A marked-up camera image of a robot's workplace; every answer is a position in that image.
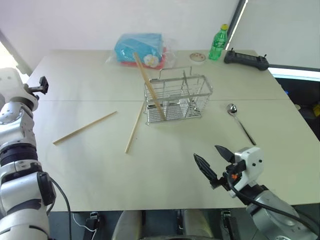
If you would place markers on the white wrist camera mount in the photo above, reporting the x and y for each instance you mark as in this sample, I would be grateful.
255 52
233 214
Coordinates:
251 162
13 83

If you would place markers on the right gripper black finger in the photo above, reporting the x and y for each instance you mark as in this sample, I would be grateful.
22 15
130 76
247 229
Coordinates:
205 168
226 152

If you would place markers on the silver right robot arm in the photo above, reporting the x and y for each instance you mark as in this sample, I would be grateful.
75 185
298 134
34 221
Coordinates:
272 215

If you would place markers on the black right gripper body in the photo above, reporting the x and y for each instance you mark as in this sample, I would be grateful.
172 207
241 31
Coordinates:
226 178

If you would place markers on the wooden chopstick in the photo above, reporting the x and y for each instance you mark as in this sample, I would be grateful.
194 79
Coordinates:
148 82
85 127
135 128

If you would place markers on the small round patterned dish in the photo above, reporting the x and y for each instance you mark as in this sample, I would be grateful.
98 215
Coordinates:
198 57

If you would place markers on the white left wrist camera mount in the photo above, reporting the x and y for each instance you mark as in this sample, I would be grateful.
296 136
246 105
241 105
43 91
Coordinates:
13 83

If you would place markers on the grey rounded robot leg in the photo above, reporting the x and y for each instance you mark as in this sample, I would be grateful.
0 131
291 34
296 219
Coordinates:
127 226
197 223

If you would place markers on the blue folded towel with flower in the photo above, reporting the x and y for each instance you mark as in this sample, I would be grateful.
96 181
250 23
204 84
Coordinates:
136 48

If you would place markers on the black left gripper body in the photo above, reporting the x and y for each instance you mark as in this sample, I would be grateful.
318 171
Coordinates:
44 85

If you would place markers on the dark window frame strip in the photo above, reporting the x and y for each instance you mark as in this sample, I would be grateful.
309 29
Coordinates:
235 23

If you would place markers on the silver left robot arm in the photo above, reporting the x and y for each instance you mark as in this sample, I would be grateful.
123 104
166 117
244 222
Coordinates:
18 175

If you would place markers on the green plastic soda bottle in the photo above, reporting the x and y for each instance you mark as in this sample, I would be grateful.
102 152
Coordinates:
217 45

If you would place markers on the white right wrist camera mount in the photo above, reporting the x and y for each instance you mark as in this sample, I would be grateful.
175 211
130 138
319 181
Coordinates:
251 162

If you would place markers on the small yellow object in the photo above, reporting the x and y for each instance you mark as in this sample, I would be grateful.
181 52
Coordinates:
316 108

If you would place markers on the black handheld remote controller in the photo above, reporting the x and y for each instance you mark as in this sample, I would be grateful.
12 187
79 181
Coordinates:
246 59

